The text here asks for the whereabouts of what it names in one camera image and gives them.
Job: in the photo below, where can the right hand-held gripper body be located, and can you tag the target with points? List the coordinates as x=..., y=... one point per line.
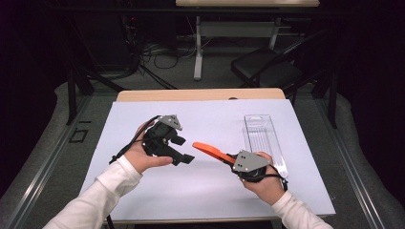
x=251, y=163

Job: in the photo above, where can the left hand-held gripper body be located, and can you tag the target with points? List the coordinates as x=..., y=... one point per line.
x=159, y=140

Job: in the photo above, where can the orange phone case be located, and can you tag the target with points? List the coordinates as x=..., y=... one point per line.
x=207, y=148

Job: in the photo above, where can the clear plastic box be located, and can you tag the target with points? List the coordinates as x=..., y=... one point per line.
x=259, y=133

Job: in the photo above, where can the person's left hand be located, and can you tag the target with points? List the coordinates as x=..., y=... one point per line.
x=140, y=159

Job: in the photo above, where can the person's right hand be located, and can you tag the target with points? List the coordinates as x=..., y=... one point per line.
x=267, y=191

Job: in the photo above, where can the white board sheet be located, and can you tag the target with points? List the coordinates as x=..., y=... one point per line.
x=207, y=191

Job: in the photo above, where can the wooden table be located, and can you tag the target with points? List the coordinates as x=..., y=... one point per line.
x=197, y=94

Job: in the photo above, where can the black square floor hatch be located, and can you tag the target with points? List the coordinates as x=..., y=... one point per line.
x=78, y=135

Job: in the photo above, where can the black chair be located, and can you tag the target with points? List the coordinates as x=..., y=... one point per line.
x=264, y=68

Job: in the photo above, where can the white desk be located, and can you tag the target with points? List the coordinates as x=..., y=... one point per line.
x=198, y=47

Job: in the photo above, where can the black metal stand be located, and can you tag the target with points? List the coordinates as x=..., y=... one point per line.
x=333, y=101
x=71, y=95

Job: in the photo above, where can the black computer tower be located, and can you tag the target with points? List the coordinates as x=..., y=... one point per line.
x=105, y=41

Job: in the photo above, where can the metal floor rail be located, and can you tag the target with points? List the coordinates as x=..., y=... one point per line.
x=350, y=165
x=47, y=162

